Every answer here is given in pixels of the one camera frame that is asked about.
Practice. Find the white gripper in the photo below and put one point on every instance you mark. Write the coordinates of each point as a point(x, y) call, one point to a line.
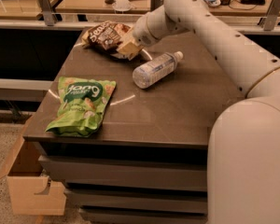
point(142, 32)

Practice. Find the brown chip bag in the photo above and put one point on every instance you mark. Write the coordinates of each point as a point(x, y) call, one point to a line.
point(105, 36)

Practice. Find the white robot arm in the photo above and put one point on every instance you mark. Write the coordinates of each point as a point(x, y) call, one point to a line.
point(243, 163)

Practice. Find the green rice chip bag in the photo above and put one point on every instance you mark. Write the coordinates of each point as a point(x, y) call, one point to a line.
point(82, 106)

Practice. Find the clear plastic water bottle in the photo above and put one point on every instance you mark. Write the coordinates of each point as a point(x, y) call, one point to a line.
point(151, 72)

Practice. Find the clear plastic lid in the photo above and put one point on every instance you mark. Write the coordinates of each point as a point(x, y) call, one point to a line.
point(122, 6)

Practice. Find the grey drawer cabinet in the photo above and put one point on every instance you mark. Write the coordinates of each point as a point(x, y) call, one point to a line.
point(147, 162)

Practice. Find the cardboard box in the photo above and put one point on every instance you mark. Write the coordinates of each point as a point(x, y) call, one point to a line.
point(31, 192)

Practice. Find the metal bracket left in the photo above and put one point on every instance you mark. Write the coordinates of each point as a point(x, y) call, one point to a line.
point(47, 11)

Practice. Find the metal bracket right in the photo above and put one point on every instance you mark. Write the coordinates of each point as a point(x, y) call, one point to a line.
point(274, 8)

